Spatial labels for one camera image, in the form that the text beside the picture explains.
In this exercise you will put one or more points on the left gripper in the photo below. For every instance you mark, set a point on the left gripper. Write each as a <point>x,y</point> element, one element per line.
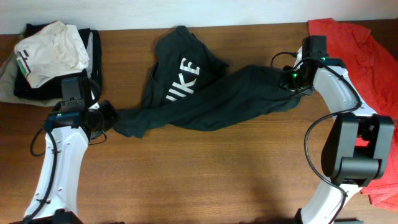
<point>112,112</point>

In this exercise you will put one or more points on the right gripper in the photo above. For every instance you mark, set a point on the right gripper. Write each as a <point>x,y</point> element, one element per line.
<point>286,81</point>

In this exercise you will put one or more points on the dark green Nike t-shirt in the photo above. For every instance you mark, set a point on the dark green Nike t-shirt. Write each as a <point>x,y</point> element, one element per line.
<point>188,87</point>

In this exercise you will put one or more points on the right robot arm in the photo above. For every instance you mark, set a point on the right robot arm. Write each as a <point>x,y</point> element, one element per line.
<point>358,145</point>

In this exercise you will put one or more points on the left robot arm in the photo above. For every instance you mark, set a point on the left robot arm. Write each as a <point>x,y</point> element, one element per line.
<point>70,128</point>

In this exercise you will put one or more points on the red t-shirt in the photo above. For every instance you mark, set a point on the red t-shirt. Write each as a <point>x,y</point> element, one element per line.
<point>373,71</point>

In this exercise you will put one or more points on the white folded t-shirt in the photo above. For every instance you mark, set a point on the white folded t-shirt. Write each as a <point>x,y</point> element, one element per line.
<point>56,50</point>

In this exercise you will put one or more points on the grey folded garment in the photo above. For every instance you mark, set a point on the grey folded garment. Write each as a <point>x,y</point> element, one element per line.
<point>6,84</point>

